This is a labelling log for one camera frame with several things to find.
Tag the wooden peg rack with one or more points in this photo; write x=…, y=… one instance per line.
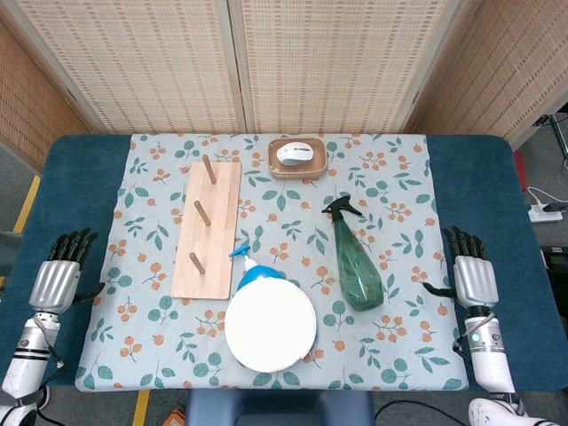
x=208, y=239

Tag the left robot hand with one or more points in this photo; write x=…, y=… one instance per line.
x=53, y=284

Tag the brown rounded box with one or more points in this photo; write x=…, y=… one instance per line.
x=297, y=172

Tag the white paper plate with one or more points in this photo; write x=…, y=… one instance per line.
x=270, y=326

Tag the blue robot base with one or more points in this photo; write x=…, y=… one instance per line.
x=279, y=408

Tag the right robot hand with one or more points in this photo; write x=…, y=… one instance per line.
x=477, y=281

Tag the orange object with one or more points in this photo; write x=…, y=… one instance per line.
x=175, y=418

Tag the white computer mouse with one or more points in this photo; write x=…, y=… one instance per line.
x=295, y=153

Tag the white power strip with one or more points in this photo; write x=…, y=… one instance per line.
x=543, y=216

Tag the red object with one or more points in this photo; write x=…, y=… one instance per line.
x=520, y=171

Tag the black box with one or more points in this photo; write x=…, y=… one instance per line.
x=557, y=257

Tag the blue table cover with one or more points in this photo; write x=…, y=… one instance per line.
x=479, y=177

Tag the floral tablecloth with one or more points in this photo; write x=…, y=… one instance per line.
x=390, y=248

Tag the blue bottle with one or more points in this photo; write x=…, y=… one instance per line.
x=262, y=273

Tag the bamboo folding screen panel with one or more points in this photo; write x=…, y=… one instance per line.
x=26, y=102
x=337, y=62
x=133, y=62
x=501, y=71

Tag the metal stand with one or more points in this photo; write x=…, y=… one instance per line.
x=554, y=126

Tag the green spray bottle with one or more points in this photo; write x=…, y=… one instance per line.
x=357, y=270

